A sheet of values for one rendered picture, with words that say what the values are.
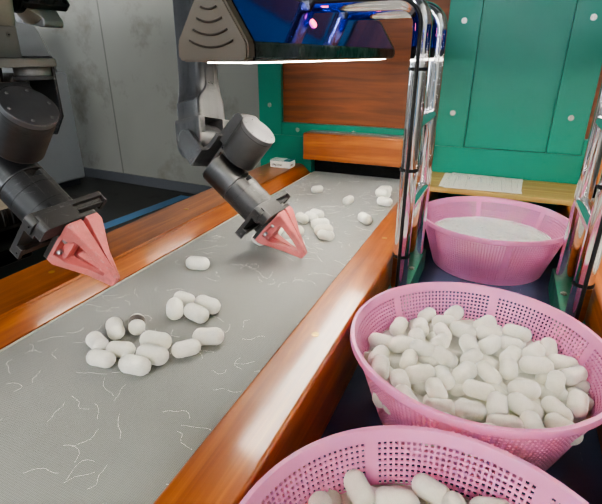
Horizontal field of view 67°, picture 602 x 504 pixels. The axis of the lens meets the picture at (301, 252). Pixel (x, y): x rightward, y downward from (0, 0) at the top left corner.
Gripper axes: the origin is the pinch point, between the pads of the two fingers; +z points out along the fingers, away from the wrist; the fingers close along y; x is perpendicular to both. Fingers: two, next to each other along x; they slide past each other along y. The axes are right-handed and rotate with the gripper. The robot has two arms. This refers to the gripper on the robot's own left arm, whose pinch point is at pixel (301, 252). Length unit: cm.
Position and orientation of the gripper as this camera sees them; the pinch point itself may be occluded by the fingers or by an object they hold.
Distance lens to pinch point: 72.9
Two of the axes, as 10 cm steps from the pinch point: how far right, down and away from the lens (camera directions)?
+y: 4.1, -3.5, 8.4
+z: 7.0, 7.1, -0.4
